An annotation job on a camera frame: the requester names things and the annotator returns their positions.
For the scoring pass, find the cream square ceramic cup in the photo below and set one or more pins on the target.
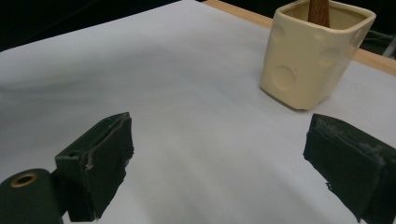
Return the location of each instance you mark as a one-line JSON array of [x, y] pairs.
[[305, 62]]

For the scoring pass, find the white table sheet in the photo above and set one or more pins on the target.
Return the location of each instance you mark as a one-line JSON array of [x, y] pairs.
[[186, 93]]

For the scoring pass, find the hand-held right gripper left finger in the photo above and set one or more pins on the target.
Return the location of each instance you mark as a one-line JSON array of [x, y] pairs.
[[99, 158]]

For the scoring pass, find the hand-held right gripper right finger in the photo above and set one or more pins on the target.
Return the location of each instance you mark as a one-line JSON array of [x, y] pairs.
[[355, 165]]

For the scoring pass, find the wooden paddle hairbrush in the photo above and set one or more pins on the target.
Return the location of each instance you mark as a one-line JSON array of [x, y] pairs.
[[319, 12]]

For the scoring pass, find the white metal stand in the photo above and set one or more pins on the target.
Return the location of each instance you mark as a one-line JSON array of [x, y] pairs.
[[390, 48]]

